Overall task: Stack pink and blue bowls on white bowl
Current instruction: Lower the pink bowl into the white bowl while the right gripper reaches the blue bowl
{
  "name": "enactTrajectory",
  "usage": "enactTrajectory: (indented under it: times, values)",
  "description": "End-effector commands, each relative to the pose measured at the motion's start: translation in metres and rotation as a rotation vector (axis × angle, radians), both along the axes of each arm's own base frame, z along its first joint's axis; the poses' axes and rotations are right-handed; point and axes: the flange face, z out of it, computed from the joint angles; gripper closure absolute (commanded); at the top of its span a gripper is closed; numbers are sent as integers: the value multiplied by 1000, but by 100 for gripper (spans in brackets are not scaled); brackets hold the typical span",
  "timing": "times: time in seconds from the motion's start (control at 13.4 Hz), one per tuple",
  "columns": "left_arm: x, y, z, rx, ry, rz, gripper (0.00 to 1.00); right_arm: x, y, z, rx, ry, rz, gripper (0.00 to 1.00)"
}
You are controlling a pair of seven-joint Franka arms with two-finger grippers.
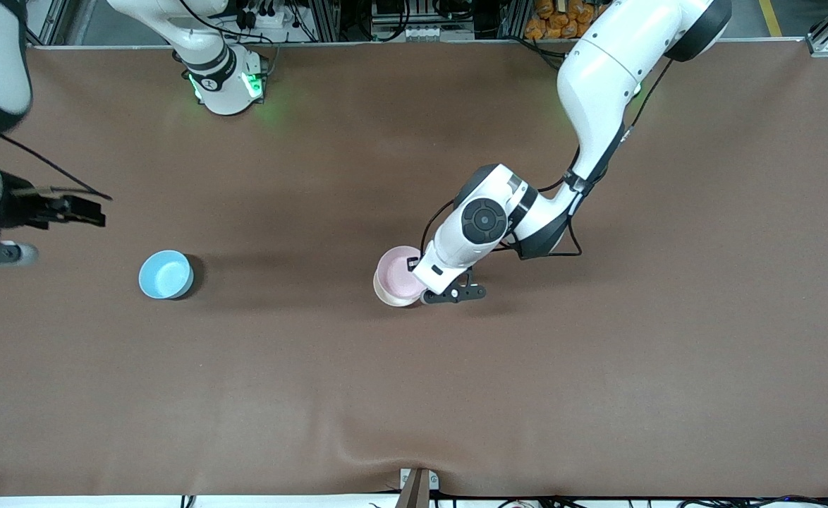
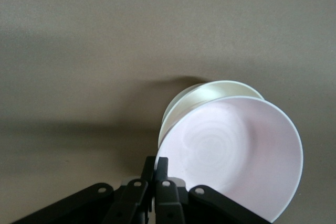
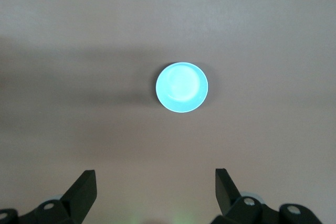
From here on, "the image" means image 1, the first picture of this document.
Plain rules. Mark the orange packets pile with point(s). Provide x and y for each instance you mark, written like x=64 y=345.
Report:
x=555 y=21

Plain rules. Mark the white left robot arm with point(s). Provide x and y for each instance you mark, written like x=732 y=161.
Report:
x=597 y=77

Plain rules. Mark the light blue bowl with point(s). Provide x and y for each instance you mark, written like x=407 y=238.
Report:
x=165 y=275

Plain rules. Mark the brown table mat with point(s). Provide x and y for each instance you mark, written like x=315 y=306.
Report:
x=414 y=395

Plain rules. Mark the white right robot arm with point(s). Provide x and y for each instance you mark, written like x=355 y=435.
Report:
x=220 y=85

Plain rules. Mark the white bowl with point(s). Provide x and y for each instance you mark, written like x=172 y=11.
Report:
x=386 y=296

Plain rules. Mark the metal table edge bracket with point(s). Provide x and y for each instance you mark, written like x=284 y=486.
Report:
x=431 y=481

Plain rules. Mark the pink bowl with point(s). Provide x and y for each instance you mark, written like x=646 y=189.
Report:
x=396 y=275

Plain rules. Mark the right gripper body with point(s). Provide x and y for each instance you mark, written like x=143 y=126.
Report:
x=20 y=209

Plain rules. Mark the white power strip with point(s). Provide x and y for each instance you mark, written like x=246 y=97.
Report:
x=422 y=32

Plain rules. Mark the power strip with black plugs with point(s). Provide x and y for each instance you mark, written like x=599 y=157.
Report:
x=266 y=17

